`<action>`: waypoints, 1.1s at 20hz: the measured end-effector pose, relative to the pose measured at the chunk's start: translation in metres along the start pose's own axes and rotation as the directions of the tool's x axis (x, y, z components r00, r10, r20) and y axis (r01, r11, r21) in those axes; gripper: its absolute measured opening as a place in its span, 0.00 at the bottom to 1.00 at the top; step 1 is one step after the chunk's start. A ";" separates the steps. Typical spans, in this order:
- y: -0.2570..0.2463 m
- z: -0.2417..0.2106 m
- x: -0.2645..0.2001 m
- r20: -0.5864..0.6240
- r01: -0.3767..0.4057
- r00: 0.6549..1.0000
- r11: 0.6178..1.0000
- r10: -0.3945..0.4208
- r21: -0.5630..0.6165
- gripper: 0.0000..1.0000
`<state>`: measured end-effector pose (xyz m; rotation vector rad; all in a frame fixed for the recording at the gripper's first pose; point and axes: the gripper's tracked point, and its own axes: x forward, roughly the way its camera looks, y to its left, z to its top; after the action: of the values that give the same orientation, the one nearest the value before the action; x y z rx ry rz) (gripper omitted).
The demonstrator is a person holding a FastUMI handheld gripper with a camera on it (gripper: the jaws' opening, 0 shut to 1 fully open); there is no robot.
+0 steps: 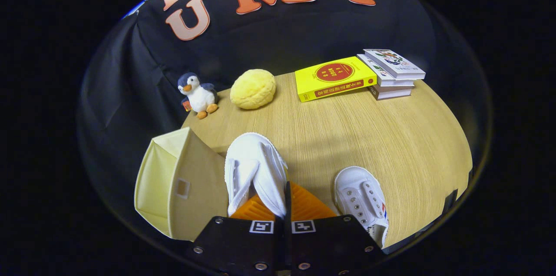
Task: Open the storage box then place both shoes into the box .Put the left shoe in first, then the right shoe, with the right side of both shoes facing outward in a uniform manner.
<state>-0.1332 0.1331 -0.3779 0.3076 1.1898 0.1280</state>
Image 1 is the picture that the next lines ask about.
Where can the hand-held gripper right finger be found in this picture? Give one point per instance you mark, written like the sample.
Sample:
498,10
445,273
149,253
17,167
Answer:
330,243

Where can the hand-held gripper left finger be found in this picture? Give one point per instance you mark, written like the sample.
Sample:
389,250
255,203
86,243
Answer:
234,245

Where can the white canvas shoe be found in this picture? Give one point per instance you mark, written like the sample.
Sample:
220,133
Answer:
356,193
256,154

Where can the beige fabric storage box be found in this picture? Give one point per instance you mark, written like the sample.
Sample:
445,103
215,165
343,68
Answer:
195,189

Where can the dark flat device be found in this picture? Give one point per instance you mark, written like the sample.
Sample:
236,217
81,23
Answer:
451,202

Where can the penguin plush toy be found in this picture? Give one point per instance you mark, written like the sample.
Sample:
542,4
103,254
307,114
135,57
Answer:
200,98

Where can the yellow round plush cushion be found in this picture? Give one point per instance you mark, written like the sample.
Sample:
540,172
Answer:
253,89

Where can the plain white book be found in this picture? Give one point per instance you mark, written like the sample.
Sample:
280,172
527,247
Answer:
391,92

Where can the yellow book with red circle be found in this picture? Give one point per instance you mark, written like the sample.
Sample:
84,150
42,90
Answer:
334,78

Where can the white book with printed cover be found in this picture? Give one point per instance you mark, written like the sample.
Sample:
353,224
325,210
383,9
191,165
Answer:
397,82

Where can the black backdrop cloth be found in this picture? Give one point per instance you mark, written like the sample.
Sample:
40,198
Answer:
278,37

